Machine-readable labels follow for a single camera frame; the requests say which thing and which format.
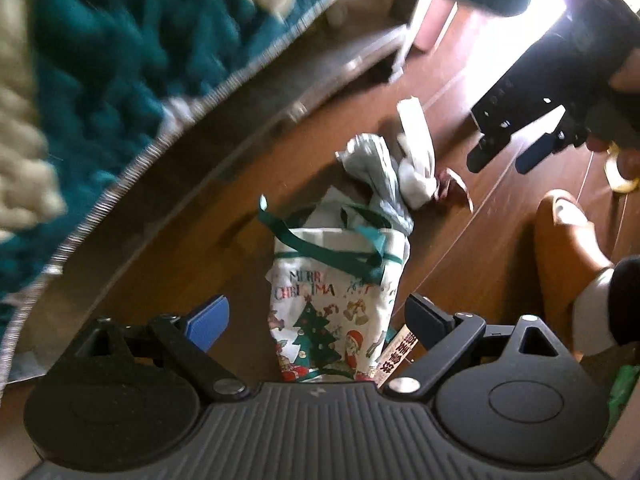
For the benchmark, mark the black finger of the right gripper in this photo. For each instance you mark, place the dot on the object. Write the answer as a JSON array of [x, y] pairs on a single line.
[[487, 148]]

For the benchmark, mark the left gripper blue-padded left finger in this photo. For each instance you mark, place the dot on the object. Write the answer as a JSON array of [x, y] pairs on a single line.
[[181, 344]]

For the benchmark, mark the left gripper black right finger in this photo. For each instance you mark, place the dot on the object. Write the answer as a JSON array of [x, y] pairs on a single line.
[[449, 339]]

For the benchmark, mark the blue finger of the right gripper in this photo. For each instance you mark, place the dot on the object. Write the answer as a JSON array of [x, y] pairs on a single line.
[[535, 153]]

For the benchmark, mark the brown text snack wrapper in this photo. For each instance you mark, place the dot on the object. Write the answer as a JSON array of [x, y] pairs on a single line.
[[393, 355]]

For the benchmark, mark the red snack wrapper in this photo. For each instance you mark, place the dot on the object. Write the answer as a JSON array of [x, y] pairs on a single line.
[[452, 191]]

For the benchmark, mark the white tissue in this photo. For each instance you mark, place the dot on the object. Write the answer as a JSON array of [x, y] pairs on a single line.
[[417, 179]]

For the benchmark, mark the yellow clear candy wrapper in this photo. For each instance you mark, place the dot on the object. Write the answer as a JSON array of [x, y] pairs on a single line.
[[617, 183]]

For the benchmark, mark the grey paper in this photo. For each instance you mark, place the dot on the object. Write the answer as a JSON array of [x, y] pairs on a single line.
[[367, 159]]

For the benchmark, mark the Christmas print gift bag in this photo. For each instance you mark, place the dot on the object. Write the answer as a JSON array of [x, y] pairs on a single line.
[[333, 281]]

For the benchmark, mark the person's right hand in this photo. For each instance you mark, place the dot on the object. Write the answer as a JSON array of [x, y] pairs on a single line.
[[623, 95]]

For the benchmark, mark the teal cream zigzag quilt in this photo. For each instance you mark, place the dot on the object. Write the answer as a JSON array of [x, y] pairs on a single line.
[[94, 91]]

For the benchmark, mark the metal bed frame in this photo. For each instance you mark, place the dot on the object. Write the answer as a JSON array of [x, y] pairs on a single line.
[[351, 37]]

